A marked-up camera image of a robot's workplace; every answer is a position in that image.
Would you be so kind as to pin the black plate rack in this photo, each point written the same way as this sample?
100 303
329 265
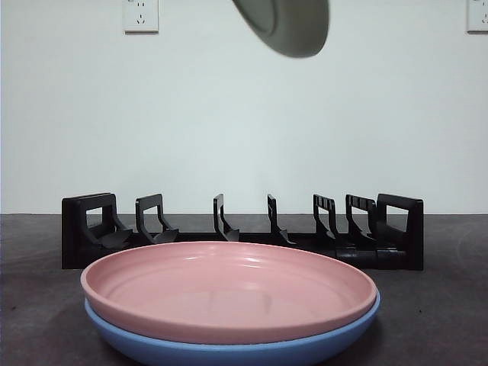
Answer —
400 236

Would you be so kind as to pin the pink plate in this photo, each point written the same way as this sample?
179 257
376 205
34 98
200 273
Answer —
228 289

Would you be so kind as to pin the white wall socket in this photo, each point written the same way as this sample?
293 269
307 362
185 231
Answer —
478 15
141 15

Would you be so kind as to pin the blue plate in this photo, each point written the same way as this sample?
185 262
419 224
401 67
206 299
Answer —
236 350

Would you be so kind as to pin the green plate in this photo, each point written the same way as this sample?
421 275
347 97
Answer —
289 26

